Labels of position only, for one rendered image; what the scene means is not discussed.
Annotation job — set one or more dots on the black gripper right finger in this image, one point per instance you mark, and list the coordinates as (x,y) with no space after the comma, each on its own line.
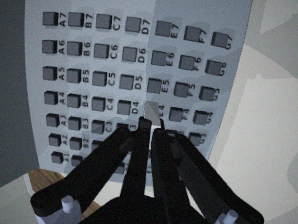
(210,192)

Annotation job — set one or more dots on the grey machine console with keypad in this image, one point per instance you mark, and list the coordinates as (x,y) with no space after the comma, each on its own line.
(150,67)

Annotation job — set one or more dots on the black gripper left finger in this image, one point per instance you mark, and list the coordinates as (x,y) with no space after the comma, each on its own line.
(63,201)

